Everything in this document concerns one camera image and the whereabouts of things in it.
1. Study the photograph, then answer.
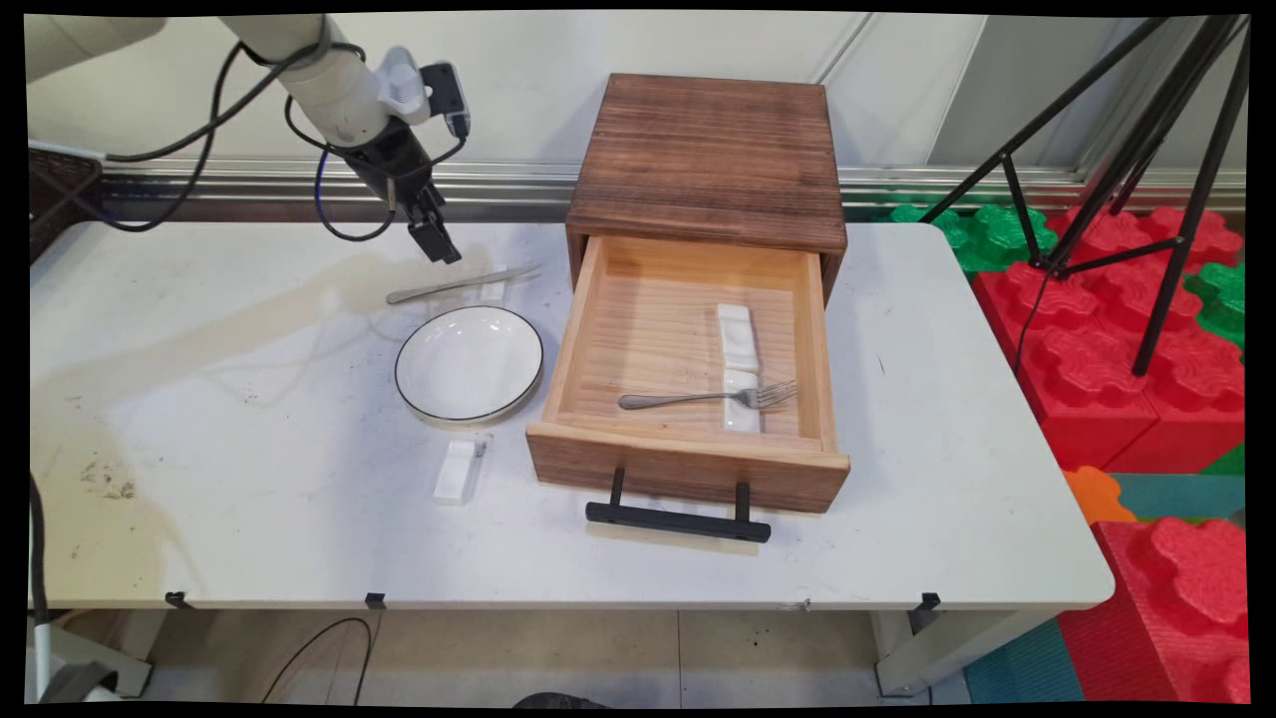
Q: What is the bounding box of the black drawer handle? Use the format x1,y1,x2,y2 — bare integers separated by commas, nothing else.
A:
585,467,773,544

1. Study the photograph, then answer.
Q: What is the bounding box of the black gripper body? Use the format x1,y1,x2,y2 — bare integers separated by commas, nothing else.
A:
334,120,440,205

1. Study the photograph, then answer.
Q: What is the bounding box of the dark woven basket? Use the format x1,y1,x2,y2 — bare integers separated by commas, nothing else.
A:
28,140,104,262

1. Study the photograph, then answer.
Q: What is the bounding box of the white plate with black rim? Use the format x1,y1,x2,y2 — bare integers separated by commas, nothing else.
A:
395,305,545,424

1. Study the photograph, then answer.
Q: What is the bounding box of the silver metal fork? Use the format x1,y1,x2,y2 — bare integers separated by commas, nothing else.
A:
618,380,798,412

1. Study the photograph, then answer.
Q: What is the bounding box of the white table leg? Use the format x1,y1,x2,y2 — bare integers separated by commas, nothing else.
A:
872,608,1048,697

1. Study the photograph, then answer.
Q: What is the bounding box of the dark brown wooden cabinet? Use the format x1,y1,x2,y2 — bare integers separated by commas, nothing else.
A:
564,73,848,300

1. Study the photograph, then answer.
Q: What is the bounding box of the aluminium wall rail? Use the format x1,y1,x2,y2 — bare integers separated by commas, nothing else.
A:
100,160,1247,222

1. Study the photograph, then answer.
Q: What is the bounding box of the orange foam piece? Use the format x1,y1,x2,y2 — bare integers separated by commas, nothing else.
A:
1064,466,1137,527

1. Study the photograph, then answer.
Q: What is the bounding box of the large red foam block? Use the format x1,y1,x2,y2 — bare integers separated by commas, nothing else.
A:
972,261,1247,475

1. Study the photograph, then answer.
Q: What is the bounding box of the teal foam mat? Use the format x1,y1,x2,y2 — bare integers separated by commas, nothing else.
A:
1112,474,1247,525

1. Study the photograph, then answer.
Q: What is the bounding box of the light wooden drawer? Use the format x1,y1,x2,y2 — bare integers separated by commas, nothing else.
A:
525,234,851,515

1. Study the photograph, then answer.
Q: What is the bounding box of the black tripod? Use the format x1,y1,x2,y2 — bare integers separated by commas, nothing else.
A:
917,14,1252,378

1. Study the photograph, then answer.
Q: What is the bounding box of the black floor cable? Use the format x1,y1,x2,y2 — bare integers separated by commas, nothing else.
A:
261,617,375,705

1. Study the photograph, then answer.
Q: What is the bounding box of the silver metal table knife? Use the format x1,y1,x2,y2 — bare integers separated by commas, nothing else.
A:
387,264,542,305

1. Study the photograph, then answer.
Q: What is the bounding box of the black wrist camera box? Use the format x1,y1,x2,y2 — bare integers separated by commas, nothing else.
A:
421,62,472,139

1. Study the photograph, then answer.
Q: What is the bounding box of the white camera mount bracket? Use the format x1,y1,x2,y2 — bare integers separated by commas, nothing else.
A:
377,47,432,126

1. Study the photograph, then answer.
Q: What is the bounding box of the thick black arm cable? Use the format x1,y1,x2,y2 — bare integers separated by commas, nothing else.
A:
103,42,368,163
30,42,250,233

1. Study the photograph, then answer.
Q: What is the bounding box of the green foam block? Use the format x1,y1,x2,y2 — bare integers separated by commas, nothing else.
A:
1184,261,1249,350
890,204,1060,275

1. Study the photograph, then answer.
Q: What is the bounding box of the blue gripper cable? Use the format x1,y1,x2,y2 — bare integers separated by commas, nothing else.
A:
315,148,400,243

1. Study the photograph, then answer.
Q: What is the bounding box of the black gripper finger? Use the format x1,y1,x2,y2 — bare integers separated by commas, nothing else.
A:
421,184,456,240
404,197,463,265

